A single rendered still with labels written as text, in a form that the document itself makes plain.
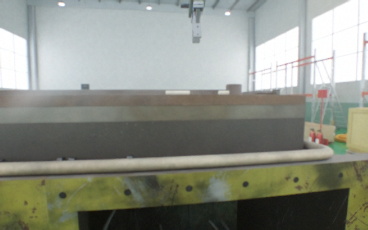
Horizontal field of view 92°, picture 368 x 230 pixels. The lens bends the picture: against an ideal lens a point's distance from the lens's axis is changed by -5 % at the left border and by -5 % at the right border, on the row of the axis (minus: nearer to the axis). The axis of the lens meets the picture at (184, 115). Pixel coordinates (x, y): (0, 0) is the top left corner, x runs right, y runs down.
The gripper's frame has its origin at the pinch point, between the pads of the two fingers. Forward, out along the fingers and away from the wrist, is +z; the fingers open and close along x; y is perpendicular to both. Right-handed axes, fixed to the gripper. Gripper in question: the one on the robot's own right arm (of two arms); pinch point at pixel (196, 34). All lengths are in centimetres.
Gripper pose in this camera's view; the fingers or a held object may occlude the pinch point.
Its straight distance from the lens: 68.5
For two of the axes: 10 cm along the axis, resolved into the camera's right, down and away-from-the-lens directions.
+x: 0.3, 0.8, -10.0
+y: -10.0, 0.1, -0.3
